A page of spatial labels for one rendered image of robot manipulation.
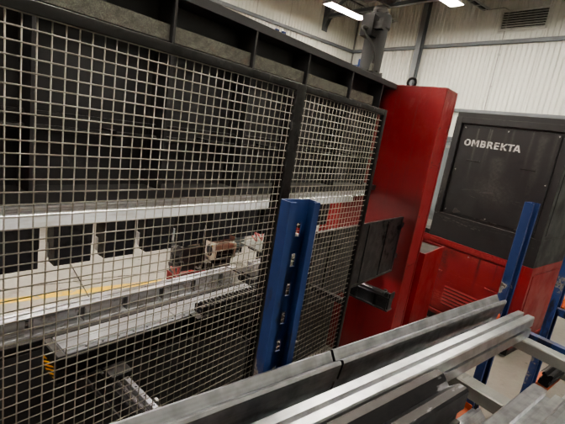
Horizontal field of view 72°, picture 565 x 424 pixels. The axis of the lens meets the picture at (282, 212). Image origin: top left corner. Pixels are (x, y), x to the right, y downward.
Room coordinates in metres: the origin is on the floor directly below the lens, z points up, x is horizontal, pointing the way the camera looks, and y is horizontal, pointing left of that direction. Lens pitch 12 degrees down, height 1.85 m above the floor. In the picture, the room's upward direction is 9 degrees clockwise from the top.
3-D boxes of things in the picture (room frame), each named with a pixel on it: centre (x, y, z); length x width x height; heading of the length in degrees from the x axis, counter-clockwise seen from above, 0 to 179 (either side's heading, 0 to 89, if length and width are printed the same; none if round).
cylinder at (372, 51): (2.93, -0.44, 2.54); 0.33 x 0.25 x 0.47; 141
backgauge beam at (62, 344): (2.09, 0.01, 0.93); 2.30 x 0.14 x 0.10; 141
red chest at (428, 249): (3.55, -1.21, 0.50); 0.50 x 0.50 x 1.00; 51
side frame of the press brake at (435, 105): (3.25, -0.75, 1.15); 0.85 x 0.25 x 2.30; 51
